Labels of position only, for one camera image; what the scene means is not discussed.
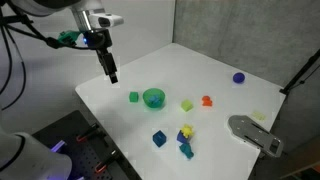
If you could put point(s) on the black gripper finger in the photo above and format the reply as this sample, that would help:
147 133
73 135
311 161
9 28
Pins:
107 63
114 78

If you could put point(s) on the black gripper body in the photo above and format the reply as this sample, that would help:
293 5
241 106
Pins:
97 38

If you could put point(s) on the light blue toy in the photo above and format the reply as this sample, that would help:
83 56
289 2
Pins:
153 99

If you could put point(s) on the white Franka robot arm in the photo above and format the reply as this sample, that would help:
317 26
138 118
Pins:
33 156

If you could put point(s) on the green plastic bowl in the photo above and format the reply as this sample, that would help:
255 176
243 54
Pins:
153 98

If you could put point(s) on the dark blue cube toy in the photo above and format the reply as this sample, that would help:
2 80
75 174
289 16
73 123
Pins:
159 138

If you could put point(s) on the lime green cube toy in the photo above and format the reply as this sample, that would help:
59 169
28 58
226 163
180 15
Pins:
187 105

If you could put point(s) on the purple block toy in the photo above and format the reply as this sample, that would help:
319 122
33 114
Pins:
181 137

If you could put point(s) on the yellow star toy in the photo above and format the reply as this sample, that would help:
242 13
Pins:
187 130

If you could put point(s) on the orange toy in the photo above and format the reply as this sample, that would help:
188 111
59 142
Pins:
207 101

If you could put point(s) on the teal toy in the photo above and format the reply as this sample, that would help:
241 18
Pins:
186 150

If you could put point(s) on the black red clamp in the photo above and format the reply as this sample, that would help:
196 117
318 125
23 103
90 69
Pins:
87 132
106 161

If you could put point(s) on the black perforated base board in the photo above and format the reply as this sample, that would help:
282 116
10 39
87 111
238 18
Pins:
83 150

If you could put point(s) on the purple glowing strip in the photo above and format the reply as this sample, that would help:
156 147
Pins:
57 146

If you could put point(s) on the purple ball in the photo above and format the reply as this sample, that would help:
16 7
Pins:
238 77

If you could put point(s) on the grey metal plate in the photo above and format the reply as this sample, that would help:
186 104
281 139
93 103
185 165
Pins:
253 134

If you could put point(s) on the black tripod pole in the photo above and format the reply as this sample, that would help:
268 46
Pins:
300 71

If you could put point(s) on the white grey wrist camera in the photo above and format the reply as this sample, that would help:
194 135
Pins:
108 20

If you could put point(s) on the teal green camera mount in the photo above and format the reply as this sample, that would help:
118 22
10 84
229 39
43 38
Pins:
68 36

